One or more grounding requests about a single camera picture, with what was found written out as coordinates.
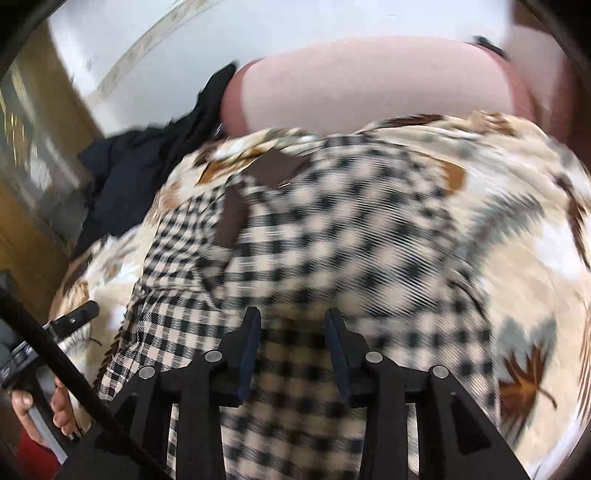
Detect black beige checked garment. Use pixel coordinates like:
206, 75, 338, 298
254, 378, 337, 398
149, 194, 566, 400
95, 134, 504, 480

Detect black cable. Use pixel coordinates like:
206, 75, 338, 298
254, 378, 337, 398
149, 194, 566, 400
0, 286, 174, 480

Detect small black object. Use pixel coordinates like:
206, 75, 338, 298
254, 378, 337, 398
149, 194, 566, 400
471, 36, 509, 58

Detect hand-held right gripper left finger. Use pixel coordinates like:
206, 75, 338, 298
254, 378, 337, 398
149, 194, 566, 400
55, 305, 264, 480

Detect wooden glass-panel door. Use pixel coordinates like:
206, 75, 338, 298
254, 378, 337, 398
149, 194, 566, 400
0, 23, 107, 315

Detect black clothes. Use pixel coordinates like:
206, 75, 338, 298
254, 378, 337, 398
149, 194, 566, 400
76, 62, 238, 254

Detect person's left hand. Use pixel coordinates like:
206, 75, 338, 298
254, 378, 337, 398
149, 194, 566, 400
11, 376, 81, 446

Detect pink brown bolster pillow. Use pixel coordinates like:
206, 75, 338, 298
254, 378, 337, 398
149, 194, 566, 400
221, 36, 539, 139
505, 21, 580, 148

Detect leaf print blanket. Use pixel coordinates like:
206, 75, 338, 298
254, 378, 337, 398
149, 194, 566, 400
46, 111, 591, 480

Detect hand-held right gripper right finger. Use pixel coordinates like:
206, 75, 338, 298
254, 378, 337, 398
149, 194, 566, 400
324, 308, 532, 480

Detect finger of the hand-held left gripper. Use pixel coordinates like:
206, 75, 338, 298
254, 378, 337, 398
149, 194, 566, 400
44, 300, 100, 342

